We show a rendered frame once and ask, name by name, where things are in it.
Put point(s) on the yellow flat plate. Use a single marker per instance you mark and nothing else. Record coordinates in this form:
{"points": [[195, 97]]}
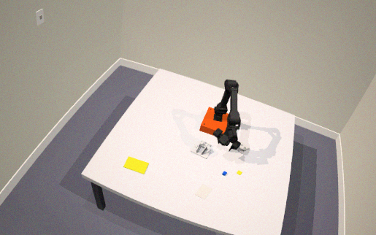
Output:
{"points": [[136, 165]]}

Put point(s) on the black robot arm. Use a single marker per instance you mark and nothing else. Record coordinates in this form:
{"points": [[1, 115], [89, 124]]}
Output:
{"points": [[233, 119]]}

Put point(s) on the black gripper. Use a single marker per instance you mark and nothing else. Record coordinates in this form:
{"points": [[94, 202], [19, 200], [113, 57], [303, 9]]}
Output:
{"points": [[218, 134]]}

